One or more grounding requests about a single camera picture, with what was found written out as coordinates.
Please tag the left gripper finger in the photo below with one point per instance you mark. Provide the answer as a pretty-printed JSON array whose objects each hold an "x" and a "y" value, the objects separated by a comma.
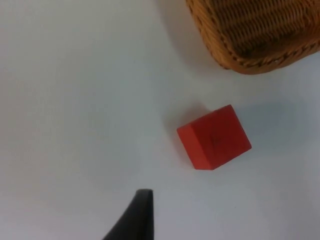
[{"x": 140, "y": 220}]

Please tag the red cube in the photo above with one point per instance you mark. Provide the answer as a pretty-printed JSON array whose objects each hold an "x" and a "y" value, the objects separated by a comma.
[{"x": 215, "y": 140}]

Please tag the pale brown wicker basket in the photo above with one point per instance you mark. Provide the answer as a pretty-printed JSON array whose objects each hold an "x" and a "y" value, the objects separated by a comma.
[{"x": 257, "y": 32}]

